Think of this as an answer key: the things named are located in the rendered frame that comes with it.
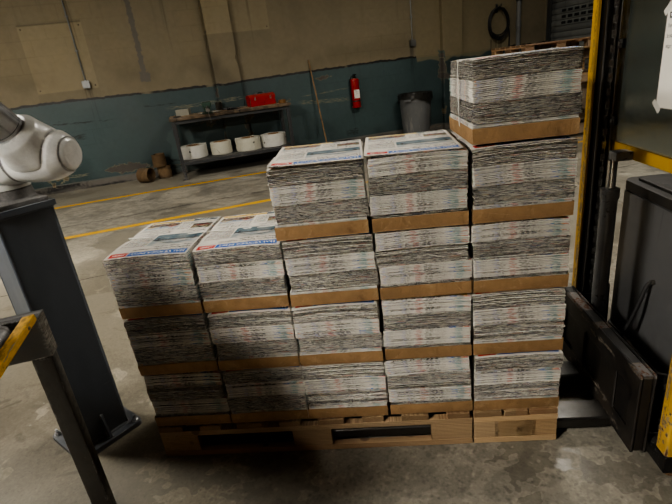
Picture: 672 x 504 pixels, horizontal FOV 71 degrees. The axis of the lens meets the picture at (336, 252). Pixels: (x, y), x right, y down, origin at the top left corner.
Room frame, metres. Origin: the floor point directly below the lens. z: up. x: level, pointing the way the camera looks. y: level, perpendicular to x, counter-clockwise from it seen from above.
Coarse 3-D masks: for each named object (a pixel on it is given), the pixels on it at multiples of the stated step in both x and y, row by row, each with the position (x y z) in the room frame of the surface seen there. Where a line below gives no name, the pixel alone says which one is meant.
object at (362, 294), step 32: (384, 288) 1.32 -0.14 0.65; (416, 288) 1.32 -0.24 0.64; (448, 288) 1.30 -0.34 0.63; (352, 352) 1.34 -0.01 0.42; (416, 352) 1.32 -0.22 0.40; (448, 352) 1.30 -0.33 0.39; (192, 416) 1.40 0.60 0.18; (224, 416) 1.39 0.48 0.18; (256, 416) 1.38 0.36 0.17; (288, 416) 1.37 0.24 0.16; (320, 416) 1.35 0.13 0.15; (352, 416) 1.34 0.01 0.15
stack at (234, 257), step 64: (128, 256) 1.42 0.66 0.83; (192, 256) 1.42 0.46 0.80; (256, 256) 1.37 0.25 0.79; (320, 256) 1.36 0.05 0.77; (384, 256) 1.33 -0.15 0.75; (448, 256) 1.31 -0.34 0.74; (128, 320) 1.43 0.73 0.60; (192, 320) 1.39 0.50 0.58; (256, 320) 1.37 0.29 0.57; (320, 320) 1.35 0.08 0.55; (384, 320) 1.33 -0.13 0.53; (448, 320) 1.31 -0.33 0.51; (192, 384) 1.41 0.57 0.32; (256, 384) 1.38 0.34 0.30; (320, 384) 1.35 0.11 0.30; (384, 384) 1.33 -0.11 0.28; (448, 384) 1.30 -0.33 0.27; (192, 448) 1.41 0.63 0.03; (256, 448) 1.38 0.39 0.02; (320, 448) 1.36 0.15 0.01
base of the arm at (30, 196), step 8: (8, 192) 1.56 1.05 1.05; (16, 192) 1.57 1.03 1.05; (24, 192) 1.59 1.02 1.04; (32, 192) 1.63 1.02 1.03; (0, 200) 1.54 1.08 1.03; (8, 200) 1.55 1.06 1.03; (16, 200) 1.56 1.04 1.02; (24, 200) 1.58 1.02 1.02; (32, 200) 1.59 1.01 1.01; (40, 200) 1.61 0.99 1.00; (0, 208) 1.52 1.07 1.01; (8, 208) 1.54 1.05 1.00
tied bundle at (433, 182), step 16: (368, 160) 1.33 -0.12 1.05; (384, 160) 1.33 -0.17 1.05; (400, 160) 1.32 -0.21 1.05; (416, 160) 1.31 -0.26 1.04; (432, 160) 1.31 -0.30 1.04; (448, 160) 1.31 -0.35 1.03; (464, 160) 1.30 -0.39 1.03; (384, 176) 1.33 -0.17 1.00; (400, 176) 1.32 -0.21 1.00; (416, 176) 1.32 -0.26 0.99; (432, 176) 1.31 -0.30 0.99; (448, 176) 1.31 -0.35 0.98; (464, 176) 1.30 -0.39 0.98; (384, 192) 1.33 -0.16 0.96; (400, 192) 1.33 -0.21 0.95; (416, 192) 1.32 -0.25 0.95; (432, 192) 1.31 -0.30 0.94; (448, 192) 1.30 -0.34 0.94; (464, 192) 1.30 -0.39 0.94; (384, 208) 1.33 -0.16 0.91; (400, 208) 1.32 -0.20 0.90; (416, 208) 1.31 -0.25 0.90; (432, 208) 1.31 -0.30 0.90; (448, 208) 1.30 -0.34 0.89; (464, 208) 1.30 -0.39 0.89
